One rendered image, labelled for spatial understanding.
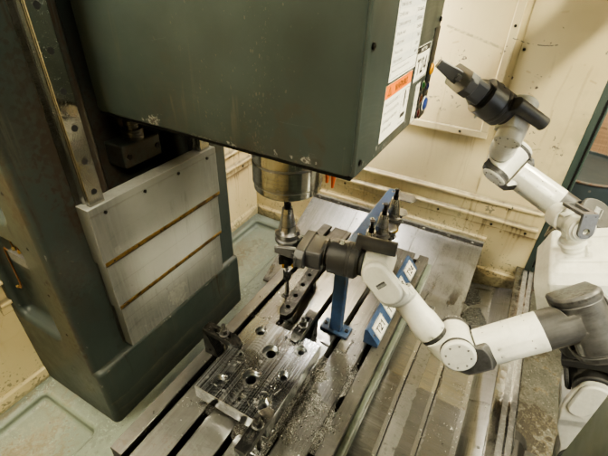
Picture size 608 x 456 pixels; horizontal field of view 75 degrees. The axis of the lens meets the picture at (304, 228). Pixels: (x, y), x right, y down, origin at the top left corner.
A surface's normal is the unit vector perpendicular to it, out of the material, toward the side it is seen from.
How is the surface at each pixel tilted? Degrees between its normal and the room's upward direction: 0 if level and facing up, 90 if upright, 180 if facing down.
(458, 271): 24
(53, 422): 0
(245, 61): 90
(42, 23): 90
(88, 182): 90
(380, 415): 7
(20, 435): 0
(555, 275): 47
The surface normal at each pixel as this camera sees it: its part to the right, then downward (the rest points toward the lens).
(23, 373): 0.87, 0.29
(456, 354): -0.25, 0.26
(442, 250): -0.18, -0.55
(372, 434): -0.04, -0.76
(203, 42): -0.49, 0.48
